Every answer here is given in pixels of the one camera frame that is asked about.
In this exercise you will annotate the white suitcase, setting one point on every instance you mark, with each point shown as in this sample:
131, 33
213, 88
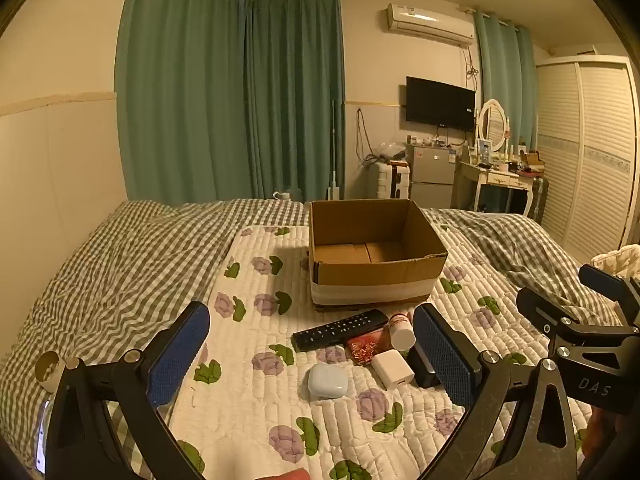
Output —
379, 180

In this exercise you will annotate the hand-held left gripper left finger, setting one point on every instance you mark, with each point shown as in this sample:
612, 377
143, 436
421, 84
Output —
175, 355

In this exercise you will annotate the person's left hand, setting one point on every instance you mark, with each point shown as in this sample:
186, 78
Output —
292, 475

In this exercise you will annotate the white charger plug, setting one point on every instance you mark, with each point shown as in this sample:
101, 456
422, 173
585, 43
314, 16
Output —
392, 369

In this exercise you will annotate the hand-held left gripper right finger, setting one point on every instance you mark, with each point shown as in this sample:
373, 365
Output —
445, 355

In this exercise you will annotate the small black box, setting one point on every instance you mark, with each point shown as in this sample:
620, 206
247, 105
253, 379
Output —
422, 372

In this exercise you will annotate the cream quilted cushion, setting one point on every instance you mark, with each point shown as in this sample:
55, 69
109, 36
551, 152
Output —
617, 260

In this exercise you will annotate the narrow green curtain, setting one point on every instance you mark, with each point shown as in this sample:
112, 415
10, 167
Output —
505, 60

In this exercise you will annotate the wide green curtain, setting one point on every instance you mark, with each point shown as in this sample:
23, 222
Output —
180, 85

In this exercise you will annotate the dark green suitcase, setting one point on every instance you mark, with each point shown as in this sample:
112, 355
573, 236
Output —
539, 200

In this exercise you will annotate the small picture frame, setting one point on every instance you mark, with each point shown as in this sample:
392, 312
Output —
484, 149

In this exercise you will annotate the floral quilted mat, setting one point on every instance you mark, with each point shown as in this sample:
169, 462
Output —
280, 310

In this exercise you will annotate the white air conditioner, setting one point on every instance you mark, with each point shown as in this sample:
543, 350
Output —
430, 22

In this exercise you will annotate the clear plastic bag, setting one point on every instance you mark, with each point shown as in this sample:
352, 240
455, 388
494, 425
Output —
389, 150

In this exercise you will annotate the red rose print tin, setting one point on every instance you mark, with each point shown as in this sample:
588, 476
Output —
365, 347

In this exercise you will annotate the checked blanket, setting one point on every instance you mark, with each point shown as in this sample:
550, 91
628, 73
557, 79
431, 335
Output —
125, 270

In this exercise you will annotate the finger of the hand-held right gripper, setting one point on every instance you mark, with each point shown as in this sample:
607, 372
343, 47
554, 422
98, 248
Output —
597, 276
535, 305

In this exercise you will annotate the black remote control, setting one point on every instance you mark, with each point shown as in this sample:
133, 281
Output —
340, 331

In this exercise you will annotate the brown trimmed suitcase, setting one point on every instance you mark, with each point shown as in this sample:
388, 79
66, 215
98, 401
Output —
400, 180

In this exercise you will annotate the white dressing table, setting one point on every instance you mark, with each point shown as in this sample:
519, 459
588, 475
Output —
492, 177

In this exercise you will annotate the white louvred wardrobe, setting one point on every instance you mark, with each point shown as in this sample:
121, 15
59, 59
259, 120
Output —
590, 160

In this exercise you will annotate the white oval mirror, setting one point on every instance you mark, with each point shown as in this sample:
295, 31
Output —
492, 122

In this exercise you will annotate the white mop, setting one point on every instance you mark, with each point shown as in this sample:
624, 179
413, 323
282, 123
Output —
333, 160

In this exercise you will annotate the grey small fridge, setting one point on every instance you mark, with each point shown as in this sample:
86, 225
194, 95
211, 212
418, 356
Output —
430, 170

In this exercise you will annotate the small brown box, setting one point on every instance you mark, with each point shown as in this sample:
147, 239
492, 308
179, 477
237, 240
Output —
532, 159

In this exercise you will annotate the tape roll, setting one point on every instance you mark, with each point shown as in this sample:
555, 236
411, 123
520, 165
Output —
47, 372

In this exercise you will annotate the brown cardboard box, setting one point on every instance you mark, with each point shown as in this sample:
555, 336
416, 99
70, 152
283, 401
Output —
370, 275

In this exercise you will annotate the light blue earbuds case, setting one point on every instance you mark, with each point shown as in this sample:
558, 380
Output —
327, 382

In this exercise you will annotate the black wall television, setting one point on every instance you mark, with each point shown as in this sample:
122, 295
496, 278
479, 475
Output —
440, 102

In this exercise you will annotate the smartphone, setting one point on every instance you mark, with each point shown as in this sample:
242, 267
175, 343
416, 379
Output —
42, 440

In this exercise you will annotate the white bottle with red cap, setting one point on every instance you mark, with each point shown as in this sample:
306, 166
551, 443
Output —
401, 335

